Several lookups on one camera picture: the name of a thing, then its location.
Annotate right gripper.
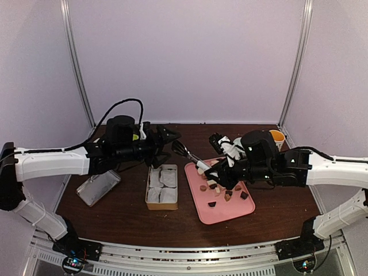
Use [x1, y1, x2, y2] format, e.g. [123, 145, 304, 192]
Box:
[205, 158, 274, 191]

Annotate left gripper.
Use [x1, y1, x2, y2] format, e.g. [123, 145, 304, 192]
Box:
[114, 124, 182, 168]

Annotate metal tongs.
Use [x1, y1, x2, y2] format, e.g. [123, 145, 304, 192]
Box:
[171, 140, 210, 171]

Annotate beige bear tin lid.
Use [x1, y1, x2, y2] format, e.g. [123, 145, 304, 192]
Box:
[76, 170, 121, 207]

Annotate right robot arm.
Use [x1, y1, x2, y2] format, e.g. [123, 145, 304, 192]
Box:
[205, 131, 367, 254]

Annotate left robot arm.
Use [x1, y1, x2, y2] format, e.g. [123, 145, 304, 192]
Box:
[1, 116, 181, 256]

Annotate dark square chocolate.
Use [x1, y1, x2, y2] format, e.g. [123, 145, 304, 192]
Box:
[240, 191, 248, 200]

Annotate pink tray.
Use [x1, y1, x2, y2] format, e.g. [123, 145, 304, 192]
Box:
[184, 163, 255, 225]

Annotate beige tin box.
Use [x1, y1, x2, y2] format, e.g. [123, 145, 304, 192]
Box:
[145, 164, 178, 210]

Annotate white mug yellow inside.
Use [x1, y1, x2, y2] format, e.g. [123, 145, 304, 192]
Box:
[269, 129, 286, 151]

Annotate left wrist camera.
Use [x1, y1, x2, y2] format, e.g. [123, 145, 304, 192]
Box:
[139, 121, 151, 140]

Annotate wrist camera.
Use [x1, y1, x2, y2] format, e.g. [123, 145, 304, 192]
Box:
[209, 132, 244, 167]
[139, 121, 151, 140]

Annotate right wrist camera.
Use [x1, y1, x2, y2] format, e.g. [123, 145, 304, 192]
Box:
[209, 132, 244, 167]

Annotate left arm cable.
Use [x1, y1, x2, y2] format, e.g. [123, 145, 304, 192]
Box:
[17, 98, 144, 158]

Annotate front aluminium rail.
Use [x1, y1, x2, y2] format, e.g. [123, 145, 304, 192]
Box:
[20, 231, 357, 275]

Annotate left aluminium frame post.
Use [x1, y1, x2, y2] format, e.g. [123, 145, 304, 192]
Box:
[60, 0, 95, 129]

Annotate aluminium frame post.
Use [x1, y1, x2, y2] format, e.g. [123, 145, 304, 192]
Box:
[60, 0, 95, 129]
[278, 0, 313, 129]

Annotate right aluminium frame post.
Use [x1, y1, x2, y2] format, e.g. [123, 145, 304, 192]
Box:
[278, 0, 313, 129]

